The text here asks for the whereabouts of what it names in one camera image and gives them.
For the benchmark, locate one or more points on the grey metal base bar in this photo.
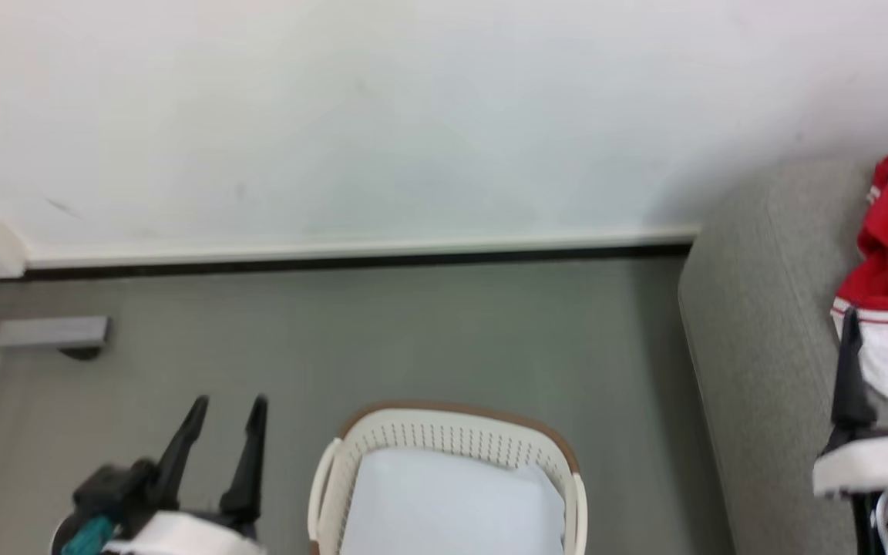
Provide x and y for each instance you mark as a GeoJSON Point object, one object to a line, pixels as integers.
{"type": "Point", "coordinates": [51, 331]}

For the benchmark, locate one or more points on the pale blue white cloth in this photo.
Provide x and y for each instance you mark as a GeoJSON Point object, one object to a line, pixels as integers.
{"type": "Point", "coordinates": [452, 501]}

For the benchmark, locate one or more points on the teal tag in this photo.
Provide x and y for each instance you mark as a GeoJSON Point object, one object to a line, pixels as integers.
{"type": "Point", "coordinates": [88, 536]}

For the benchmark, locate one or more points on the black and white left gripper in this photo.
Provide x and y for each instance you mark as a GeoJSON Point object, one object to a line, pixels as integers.
{"type": "Point", "coordinates": [143, 501]}

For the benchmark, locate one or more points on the beige grey fabric sofa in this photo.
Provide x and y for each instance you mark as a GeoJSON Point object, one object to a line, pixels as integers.
{"type": "Point", "coordinates": [760, 347]}

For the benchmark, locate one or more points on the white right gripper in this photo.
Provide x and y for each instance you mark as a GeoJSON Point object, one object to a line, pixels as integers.
{"type": "Point", "coordinates": [876, 462]}

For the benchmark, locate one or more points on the white laundry basket brown rim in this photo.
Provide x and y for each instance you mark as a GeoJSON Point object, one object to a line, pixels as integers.
{"type": "Point", "coordinates": [452, 432]}

